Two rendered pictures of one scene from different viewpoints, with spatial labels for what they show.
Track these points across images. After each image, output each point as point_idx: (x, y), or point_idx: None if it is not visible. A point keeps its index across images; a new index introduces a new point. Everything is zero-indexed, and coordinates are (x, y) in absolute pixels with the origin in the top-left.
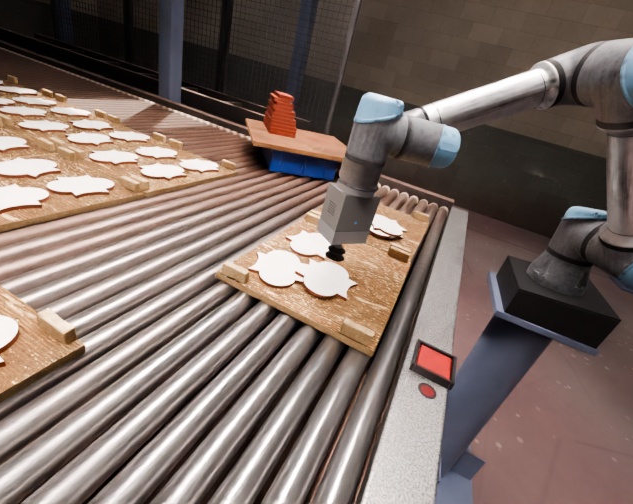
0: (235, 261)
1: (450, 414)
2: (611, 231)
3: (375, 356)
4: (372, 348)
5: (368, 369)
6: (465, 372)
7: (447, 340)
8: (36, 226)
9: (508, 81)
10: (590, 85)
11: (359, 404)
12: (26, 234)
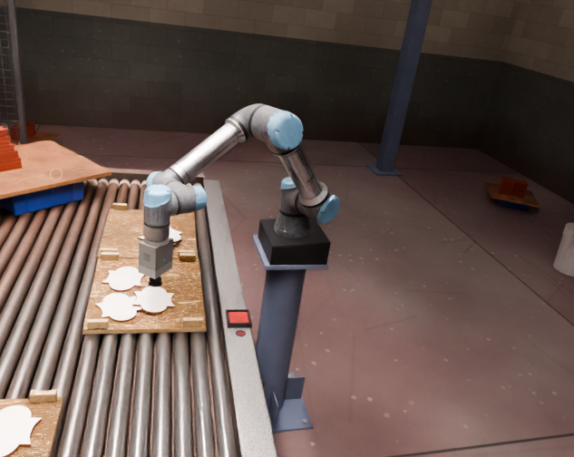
0: (86, 317)
1: (267, 354)
2: (303, 198)
3: (207, 330)
4: (204, 326)
5: (206, 340)
6: (264, 317)
7: (241, 302)
8: None
9: (216, 138)
10: (258, 135)
11: (211, 354)
12: None
